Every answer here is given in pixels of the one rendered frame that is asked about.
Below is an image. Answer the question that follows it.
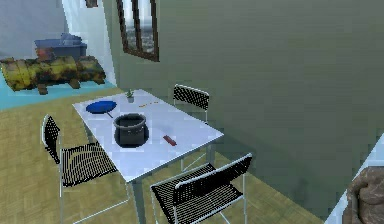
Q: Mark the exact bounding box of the black mesh metal chair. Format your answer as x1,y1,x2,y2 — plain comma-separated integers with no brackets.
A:
172,83,211,173
149,152,254,224
41,114,131,224

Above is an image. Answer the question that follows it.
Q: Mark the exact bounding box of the white dining table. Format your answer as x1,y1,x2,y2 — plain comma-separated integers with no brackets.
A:
72,88,225,224

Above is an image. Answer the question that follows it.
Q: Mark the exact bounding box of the small red bar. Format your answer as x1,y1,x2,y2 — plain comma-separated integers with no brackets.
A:
162,134,178,147

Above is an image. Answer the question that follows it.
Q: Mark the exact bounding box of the thin orange utensil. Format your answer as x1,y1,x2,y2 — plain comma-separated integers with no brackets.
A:
138,100,160,108

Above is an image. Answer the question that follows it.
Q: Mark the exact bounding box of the black cooking pot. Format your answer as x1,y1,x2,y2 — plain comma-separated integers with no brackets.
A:
112,112,148,146

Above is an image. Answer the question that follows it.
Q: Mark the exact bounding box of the blue frying pan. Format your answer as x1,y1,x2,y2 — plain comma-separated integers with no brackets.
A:
85,100,118,119

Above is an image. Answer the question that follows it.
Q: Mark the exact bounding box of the brown framed window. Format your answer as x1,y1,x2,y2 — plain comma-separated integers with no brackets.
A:
115,0,160,63

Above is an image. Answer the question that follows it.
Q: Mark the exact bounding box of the blue grey cabinet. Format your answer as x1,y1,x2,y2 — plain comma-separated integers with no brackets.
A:
33,32,88,62

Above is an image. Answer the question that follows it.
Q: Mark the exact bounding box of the yellow patterned sofa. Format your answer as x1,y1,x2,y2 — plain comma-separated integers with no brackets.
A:
0,55,107,96

